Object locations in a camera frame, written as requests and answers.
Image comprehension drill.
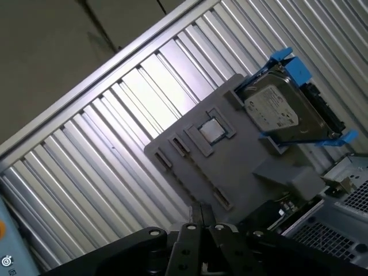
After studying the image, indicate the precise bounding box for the grey parts rack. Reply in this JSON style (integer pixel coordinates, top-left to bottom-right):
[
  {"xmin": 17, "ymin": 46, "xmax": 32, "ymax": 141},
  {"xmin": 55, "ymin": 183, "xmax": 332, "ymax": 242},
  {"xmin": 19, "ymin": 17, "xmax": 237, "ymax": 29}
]
[{"xmin": 143, "ymin": 73, "xmax": 331, "ymax": 213}]

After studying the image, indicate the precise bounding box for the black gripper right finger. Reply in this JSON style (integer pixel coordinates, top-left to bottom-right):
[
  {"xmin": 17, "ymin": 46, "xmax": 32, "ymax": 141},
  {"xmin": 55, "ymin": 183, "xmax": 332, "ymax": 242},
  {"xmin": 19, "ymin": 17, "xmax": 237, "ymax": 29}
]
[{"xmin": 202, "ymin": 204, "xmax": 368, "ymax": 276}]

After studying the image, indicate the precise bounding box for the silver CPU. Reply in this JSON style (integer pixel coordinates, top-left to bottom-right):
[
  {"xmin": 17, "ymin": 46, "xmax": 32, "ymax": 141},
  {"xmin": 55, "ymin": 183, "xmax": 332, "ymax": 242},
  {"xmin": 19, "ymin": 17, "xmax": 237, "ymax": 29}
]
[{"xmin": 200, "ymin": 117, "xmax": 228, "ymax": 144}]

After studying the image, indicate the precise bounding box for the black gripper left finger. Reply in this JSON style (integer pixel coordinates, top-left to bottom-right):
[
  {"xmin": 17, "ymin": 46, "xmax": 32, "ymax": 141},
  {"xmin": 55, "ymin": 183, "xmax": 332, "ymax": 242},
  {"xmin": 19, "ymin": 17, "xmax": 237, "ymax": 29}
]
[{"xmin": 40, "ymin": 204, "xmax": 204, "ymax": 276}]

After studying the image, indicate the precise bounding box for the pale blue teach pendant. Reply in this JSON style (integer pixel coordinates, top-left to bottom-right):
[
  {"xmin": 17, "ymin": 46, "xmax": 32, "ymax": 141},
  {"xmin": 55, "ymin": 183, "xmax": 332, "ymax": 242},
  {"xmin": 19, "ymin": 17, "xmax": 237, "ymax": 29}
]
[{"xmin": 0, "ymin": 197, "xmax": 38, "ymax": 276}]

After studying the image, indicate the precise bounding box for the hard disk in blue carrier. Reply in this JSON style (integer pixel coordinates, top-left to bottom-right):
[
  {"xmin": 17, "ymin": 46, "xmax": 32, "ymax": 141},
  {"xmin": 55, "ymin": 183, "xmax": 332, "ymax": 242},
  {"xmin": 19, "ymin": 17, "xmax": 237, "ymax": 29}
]
[{"xmin": 232, "ymin": 48, "xmax": 360, "ymax": 153}]

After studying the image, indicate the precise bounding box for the black PC case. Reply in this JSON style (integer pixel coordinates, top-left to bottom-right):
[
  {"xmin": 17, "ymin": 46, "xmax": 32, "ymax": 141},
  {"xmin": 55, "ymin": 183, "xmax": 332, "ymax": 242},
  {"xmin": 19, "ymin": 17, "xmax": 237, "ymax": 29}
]
[{"xmin": 267, "ymin": 154, "xmax": 368, "ymax": 264}]

